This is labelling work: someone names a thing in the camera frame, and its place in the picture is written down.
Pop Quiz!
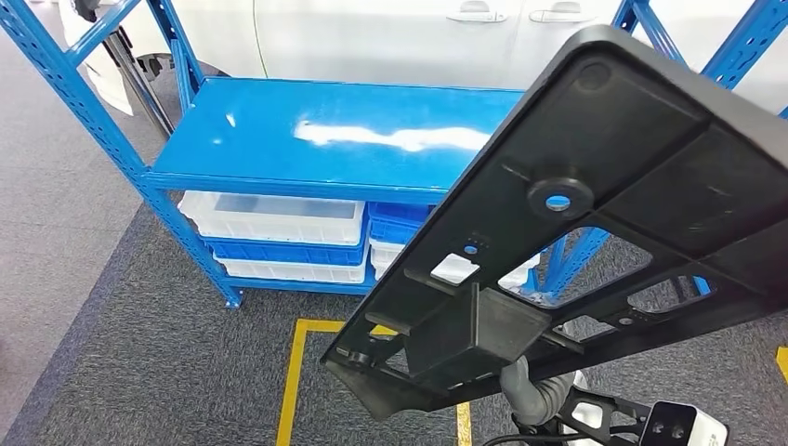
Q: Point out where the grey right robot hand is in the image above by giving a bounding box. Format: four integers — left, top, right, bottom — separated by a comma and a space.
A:
499, 355, 546, 426

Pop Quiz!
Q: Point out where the black plastic plate bracket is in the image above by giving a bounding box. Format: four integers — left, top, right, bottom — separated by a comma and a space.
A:
320, 24, 788, 423

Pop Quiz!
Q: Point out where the blue steel shelf rack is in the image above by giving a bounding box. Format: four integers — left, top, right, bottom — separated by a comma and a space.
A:
0, 0, 788, 309

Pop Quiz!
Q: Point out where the blue plastic bin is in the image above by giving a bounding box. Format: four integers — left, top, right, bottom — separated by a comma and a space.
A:
367, 202, 435, 246

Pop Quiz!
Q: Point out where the white plastic tray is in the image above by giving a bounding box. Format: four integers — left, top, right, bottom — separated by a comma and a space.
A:
215, 255, 371, 285
178, 190, 367, 246

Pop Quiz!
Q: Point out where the blue plastic tray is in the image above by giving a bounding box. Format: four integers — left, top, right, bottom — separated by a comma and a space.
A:
203, 236, 371, 267

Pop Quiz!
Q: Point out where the white car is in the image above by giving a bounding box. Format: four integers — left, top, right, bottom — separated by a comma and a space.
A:
58, 0, 788, 118

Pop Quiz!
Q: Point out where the black cable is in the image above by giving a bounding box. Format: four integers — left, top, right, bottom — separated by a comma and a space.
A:
482, 430, 586, 446

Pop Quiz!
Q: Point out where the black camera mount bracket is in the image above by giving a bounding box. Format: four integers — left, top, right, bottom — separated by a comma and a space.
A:
557, 387, 654, 446

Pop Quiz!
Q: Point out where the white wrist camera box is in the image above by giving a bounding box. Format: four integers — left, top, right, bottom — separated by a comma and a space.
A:
639, 400, 730, 446

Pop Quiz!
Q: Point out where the white car door handle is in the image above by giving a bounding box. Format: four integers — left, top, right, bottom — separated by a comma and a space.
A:
446, 0, 524, 24
528, 1, 608, 24

